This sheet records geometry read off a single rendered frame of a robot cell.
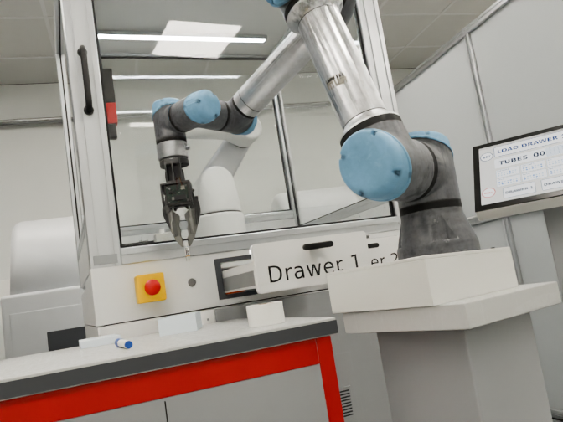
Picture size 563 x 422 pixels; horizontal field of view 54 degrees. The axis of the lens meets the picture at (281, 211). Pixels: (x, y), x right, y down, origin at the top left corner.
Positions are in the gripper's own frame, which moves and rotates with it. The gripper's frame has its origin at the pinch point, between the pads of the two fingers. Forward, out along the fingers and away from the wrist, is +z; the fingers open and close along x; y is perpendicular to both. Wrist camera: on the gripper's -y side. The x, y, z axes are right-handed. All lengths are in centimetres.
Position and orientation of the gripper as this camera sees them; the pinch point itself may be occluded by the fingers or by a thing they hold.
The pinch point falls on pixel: (185, 241)
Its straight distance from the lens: 139.5
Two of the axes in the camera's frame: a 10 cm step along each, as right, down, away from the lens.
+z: 1.6, 9.8, -1.3
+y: 0.4, -1.4, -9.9
